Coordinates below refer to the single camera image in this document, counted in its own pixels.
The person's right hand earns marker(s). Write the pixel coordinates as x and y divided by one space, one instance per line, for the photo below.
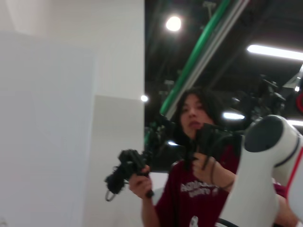
140 186

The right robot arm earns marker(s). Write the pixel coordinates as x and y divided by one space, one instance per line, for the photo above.
251 179

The long ceiling light strip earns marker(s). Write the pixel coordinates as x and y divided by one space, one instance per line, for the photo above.
274 52

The person's right forearm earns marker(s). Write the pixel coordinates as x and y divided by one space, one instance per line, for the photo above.
149 210

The black background stand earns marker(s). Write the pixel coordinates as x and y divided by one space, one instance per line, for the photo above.
158 139

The black handheld teleoperation controller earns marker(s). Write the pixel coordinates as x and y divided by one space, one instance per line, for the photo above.
208 139
129 163

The green ceiling pipe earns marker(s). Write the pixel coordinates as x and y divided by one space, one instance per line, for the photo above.
201 47

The person's left forearm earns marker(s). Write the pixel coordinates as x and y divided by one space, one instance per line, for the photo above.
223 177

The person in maroon shirt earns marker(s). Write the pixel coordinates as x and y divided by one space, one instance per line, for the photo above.
189 111

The grey ceiling rail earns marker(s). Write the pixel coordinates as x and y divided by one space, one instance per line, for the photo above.
219 35

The small round ceiling lamp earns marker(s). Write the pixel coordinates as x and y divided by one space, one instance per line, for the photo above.
144 98

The person's left hand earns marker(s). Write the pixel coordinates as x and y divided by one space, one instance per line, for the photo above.
203 169

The black background equipment rig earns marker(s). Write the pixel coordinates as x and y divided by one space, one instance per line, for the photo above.
270 94

